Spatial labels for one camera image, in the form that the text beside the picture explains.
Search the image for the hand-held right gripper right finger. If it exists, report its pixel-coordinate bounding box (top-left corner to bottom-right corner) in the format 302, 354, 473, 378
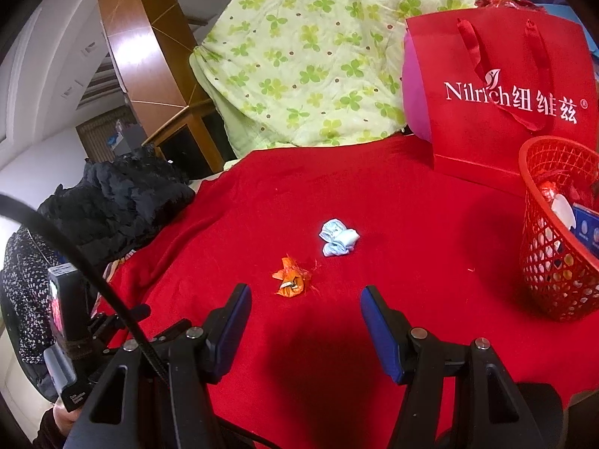
359, 285, 548, 449

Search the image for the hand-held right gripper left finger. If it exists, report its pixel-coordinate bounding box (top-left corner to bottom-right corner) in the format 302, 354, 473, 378
66, 283, 253, 449

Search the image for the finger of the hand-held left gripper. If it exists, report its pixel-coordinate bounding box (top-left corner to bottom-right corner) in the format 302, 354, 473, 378
96, 303, 153, 340

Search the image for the orange wrapper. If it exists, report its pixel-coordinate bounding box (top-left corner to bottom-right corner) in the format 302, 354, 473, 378
272, 255, 315, 297

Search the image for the light blue tissue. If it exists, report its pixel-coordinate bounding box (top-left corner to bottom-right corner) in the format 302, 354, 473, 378
318, 217, 361, 258

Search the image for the red plastic mesh basket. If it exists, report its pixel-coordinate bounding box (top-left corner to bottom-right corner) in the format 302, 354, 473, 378
519, 135, 599, 323

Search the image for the blue and white small box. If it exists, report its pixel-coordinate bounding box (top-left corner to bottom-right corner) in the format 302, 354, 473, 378
572, 203, 599, 258

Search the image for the person's left hand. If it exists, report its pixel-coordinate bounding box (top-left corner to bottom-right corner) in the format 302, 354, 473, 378
52, 400, 80, 438

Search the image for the dark speckled cloth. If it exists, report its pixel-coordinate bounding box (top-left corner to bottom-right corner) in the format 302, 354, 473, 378
0, 227, 99, 398

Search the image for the red blanket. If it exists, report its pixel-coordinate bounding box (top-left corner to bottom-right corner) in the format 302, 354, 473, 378
107, 133, 599, 449

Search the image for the black puffy jacket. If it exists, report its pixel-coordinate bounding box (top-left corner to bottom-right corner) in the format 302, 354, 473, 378
35, 145, 197, 263

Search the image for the wooden glass cabinet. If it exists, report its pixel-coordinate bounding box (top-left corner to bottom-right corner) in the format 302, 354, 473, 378
140, 105, 237, 178

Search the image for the red paper gift bag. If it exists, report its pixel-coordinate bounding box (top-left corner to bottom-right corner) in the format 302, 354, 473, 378
402, 7, 599, 192

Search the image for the red and white wrapper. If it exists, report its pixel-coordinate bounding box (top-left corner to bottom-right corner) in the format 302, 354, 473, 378
536, 180, 577, 231

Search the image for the white air conditioner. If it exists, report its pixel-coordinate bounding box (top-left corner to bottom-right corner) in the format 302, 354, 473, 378
56, 40, 127, 108

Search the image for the brown wooden panel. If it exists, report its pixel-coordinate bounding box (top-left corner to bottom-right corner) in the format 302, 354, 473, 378
91, 0, 209, 120

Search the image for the green floral quilt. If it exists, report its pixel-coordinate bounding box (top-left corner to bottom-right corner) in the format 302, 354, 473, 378
189, 0, 520, 160

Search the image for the red shiny ribbon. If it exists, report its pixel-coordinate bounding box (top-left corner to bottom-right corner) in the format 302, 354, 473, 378
475, 0, 544, 13

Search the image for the black cable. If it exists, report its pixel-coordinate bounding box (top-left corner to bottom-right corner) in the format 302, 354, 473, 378
0, 193, 169, 387

